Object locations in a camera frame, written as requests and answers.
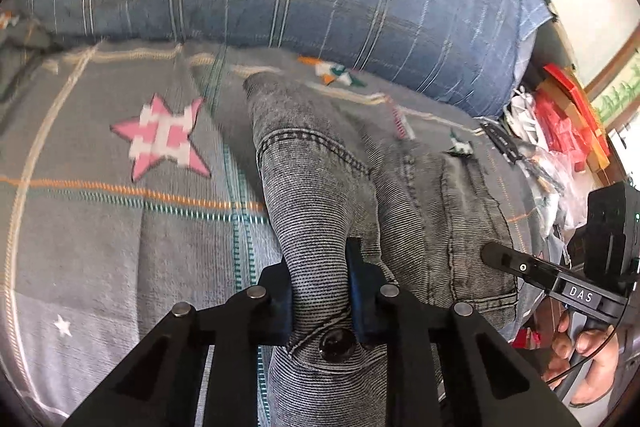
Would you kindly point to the framed landscape picture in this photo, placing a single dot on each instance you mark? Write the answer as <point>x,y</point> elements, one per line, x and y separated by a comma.
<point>620,94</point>

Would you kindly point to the black flat device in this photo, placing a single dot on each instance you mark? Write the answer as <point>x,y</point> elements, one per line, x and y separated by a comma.
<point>500,139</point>

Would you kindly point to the grey denim pants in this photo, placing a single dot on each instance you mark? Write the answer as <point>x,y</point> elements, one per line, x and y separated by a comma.
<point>310,207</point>

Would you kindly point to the red cardboard box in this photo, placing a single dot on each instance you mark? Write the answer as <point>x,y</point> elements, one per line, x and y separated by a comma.
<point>562,127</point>

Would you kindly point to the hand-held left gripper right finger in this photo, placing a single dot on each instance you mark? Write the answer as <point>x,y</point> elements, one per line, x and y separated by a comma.
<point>356,292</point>

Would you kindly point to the red packet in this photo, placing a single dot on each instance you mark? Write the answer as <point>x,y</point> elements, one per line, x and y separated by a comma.
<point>527,339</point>

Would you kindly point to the pile of clear plastic bags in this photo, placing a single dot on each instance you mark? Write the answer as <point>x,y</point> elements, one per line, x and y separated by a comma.
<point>550,179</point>

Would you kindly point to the person's right hand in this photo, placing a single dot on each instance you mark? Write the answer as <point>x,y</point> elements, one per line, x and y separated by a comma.
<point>597,359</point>

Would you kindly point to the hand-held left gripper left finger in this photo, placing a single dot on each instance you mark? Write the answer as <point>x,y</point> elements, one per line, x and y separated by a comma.
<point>277,307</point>

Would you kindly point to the yellow cardboard box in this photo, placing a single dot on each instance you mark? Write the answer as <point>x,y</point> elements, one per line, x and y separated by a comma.
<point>595,132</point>

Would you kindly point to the grey star printed bed sheet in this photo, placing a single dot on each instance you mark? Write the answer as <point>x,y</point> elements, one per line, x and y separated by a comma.
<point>100,232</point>

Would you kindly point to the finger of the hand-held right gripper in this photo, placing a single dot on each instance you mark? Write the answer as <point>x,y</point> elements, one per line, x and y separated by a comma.
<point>520,266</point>

